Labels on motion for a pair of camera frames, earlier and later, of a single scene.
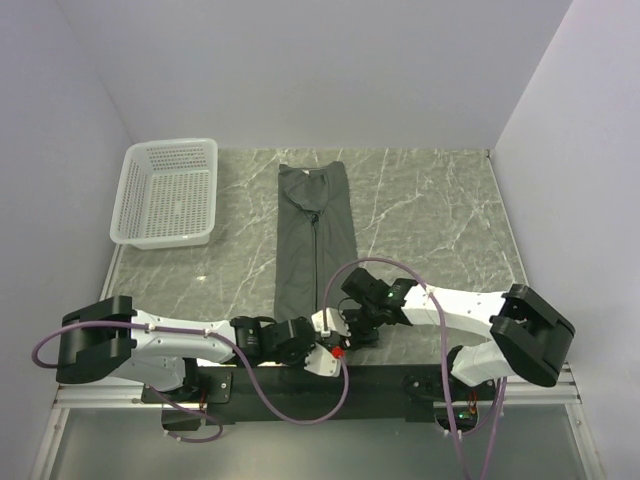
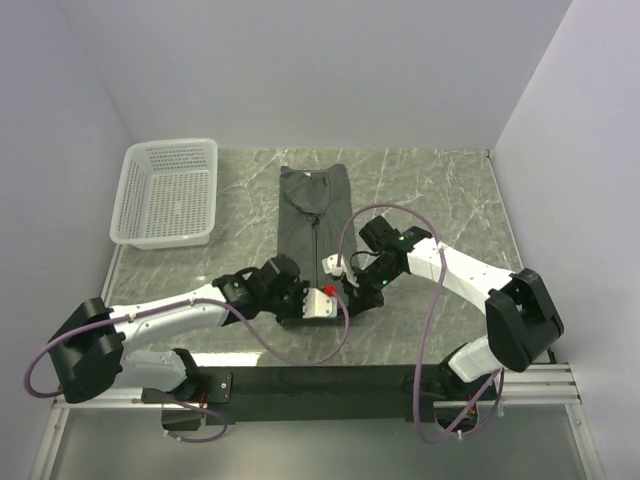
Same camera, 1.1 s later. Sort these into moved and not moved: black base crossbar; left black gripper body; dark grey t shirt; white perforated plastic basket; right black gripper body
Moved: left black gripper body; right black gripper body
Not moved: dark grey t shirt; white perforated plastic basket; black base crossbar
